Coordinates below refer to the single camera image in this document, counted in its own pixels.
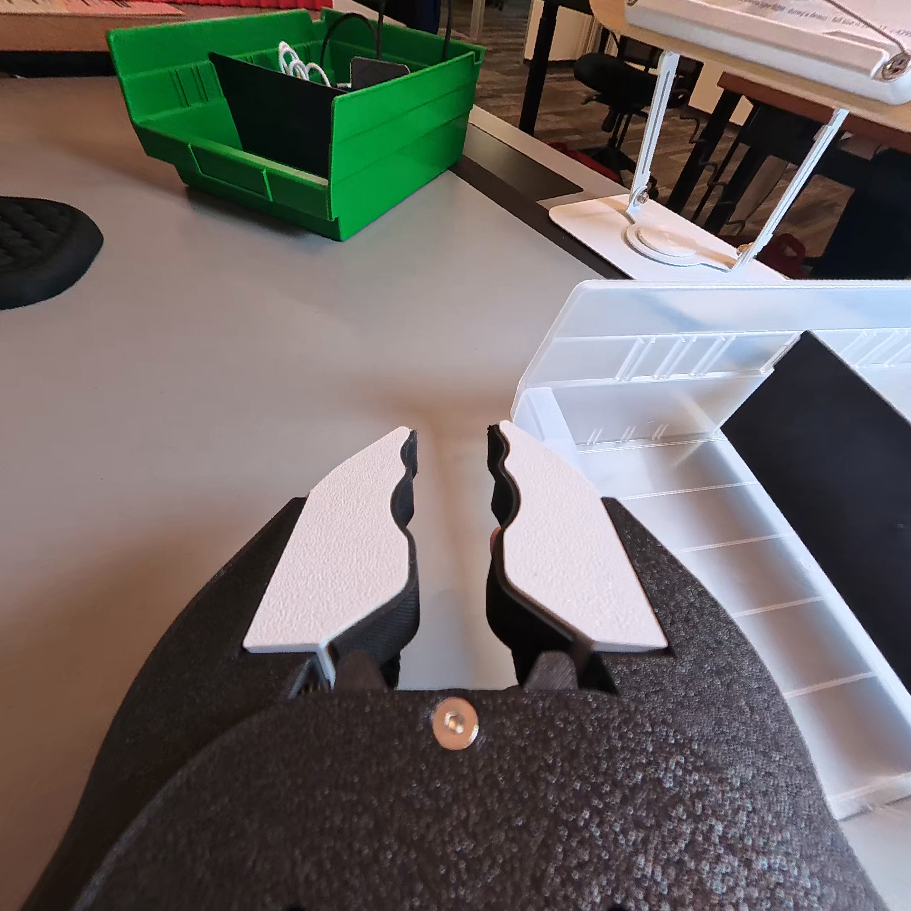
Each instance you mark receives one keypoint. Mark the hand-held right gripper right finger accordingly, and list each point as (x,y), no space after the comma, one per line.
(569,555)

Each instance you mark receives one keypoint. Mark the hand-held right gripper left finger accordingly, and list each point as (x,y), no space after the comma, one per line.
(334,555)

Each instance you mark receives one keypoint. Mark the clear plastic storage bin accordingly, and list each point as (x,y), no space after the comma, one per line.
(640,334)

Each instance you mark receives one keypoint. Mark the green plastic storage bin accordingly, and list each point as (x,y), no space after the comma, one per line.
(398,135)

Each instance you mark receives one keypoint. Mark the black bin divider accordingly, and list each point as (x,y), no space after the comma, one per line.
(277,114)
(818,462)

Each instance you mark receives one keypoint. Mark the instruction sheet on stand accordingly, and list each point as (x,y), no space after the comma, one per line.
(605,220)

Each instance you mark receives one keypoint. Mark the red bag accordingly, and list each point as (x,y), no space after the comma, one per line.
(598,158)
(786,253)

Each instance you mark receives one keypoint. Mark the black wrist rest pad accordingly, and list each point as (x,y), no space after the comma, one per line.
(35,242)

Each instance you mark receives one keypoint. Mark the black office chair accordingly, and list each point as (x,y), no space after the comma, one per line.
(605,71)

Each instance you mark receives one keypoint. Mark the brown background desk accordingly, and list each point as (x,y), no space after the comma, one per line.
(783,99)

